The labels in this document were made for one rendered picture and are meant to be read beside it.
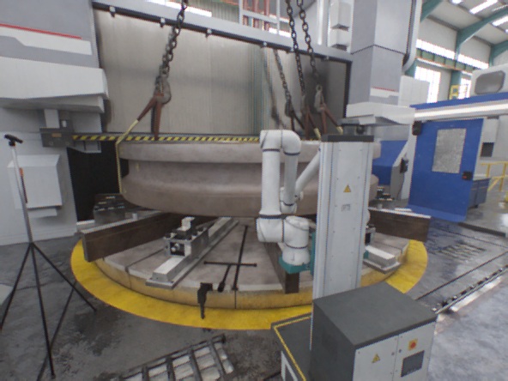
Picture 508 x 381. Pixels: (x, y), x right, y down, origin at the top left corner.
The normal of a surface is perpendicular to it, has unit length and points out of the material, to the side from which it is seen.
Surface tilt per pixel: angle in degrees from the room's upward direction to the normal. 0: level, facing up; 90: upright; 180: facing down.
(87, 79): 90
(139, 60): 90
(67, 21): 90
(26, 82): 90
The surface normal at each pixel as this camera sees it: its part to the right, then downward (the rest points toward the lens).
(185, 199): -0.30, 0.18
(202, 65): 0.48, 0.17
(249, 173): 0.00, 0.19
